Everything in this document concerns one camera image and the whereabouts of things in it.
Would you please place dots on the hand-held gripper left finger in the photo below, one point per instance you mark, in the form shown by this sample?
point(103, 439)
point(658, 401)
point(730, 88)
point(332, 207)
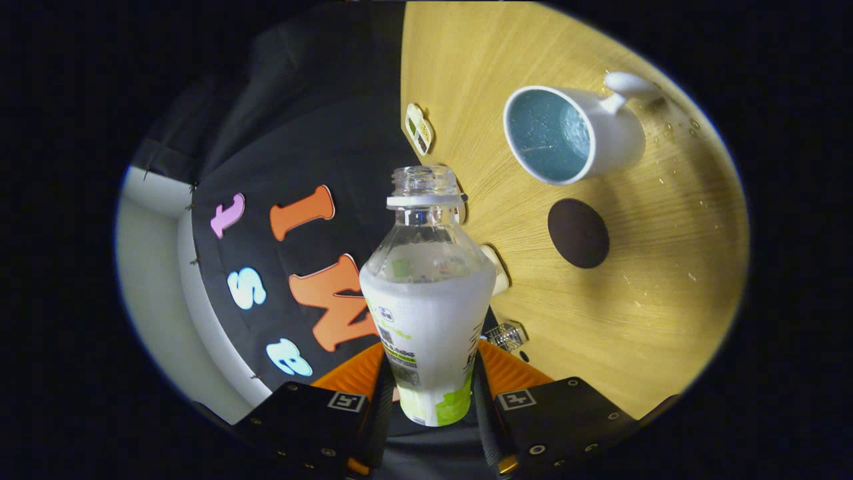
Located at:
point(378, 426)

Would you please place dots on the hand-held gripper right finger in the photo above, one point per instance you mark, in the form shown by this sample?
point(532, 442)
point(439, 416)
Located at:
point(485, 426)

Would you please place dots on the clear juice bottle white label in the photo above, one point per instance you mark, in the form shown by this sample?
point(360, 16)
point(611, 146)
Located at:
point(426, 320)

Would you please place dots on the dark brown round coaster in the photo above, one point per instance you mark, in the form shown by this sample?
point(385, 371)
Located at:
point(578, 233)

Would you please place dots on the white cup blue inside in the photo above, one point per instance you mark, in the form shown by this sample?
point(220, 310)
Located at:
point(616, 140)

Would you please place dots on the white toaster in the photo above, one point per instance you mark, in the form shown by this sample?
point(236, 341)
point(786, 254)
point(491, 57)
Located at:
point(500, 273)

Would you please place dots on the white divided condiment dish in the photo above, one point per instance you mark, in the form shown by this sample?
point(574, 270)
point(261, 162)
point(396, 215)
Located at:
point(419, 128)

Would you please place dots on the wooden table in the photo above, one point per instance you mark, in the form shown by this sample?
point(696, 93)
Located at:
point(480, 53)

